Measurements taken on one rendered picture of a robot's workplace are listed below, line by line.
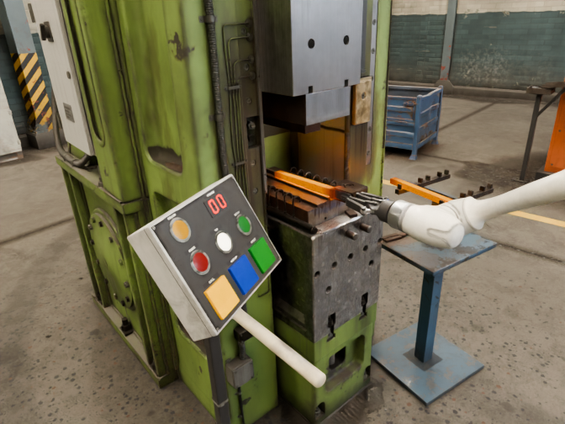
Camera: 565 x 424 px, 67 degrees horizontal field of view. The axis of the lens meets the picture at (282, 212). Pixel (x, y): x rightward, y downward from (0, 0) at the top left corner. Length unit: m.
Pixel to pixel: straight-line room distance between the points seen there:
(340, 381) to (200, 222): 1.17
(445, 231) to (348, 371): 0.98
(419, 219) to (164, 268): 0.71
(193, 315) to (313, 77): 0.77
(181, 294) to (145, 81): 0.87
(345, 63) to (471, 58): 7.83
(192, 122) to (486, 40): 8.12
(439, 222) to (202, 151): 0.70
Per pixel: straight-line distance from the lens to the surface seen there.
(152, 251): 0.96
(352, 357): 2.05
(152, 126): 1.64
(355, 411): 2.09
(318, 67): 1.36
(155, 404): 2.22
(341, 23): 1.43
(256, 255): 1.12
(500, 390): 2.33
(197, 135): 1.29
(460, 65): 9.29
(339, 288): 1.64
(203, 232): 1.02
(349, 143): 1.74
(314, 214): 1.48
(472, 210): 1.37
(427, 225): 1.26
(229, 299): 1.01
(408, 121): 5.16
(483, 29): 9.14
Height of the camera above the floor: 1.59
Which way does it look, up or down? 25 degrees down
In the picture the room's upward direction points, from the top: 3 degrees counter-clockwise
